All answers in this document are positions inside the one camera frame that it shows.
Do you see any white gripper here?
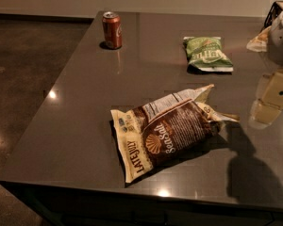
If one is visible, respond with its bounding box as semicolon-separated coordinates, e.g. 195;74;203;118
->
248;9;283;129

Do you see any brown Late July chip bag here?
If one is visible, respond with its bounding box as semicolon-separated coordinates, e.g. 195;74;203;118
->
111;85;239;184

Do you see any black wire basket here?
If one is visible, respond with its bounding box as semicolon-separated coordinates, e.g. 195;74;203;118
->
263;1;283;28

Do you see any yellow snack bag at edge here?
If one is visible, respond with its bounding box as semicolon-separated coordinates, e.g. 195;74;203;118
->
246;26;270;53

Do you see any green jalapeno chip bag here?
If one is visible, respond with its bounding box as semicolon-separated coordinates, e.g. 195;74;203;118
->
183;37;233;73

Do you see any red coke can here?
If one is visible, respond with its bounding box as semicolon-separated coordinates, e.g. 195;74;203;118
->
102;11;122;49

